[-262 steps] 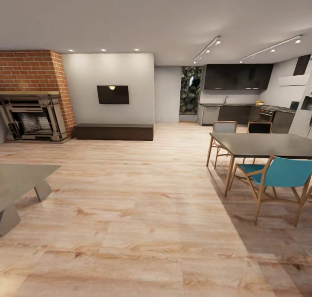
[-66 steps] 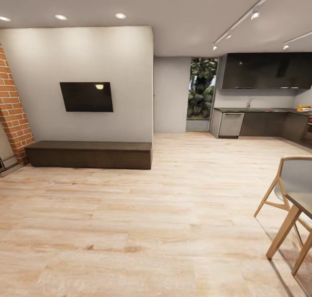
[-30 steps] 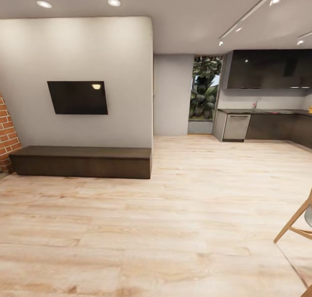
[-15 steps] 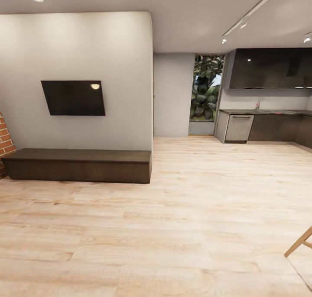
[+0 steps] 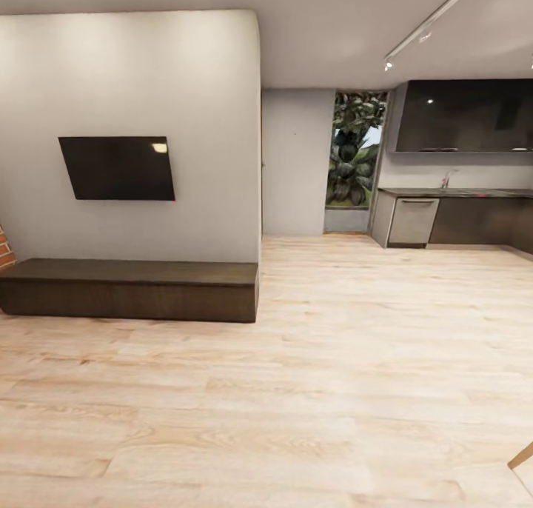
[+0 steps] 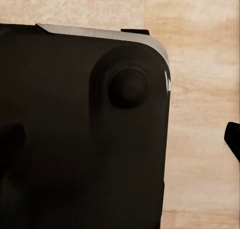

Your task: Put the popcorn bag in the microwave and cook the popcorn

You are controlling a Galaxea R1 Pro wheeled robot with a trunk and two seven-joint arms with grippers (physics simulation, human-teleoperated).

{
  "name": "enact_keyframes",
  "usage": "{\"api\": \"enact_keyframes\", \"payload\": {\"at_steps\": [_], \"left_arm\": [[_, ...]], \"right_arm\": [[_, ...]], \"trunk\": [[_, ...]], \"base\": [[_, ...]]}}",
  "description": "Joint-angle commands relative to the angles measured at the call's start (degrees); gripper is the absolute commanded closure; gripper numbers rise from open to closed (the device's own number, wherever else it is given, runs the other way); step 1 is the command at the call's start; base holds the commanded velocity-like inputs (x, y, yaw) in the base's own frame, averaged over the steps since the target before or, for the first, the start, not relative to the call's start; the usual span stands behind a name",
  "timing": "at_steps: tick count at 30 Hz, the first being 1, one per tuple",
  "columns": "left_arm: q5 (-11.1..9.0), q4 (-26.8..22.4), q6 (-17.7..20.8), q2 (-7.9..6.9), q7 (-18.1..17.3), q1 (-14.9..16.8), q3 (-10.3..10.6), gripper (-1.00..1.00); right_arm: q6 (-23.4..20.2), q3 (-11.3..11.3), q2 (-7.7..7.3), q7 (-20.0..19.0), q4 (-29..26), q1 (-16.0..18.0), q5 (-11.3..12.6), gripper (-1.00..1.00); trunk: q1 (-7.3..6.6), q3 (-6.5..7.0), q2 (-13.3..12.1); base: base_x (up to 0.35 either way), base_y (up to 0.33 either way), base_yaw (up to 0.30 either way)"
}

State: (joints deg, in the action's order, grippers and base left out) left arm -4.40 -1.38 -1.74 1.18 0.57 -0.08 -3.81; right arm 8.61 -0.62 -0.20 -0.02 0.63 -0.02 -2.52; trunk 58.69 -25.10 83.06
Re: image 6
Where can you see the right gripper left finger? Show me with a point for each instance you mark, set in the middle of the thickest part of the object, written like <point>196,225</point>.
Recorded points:
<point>12,138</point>

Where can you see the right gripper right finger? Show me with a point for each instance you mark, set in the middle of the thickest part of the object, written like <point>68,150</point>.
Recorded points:
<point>232,138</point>

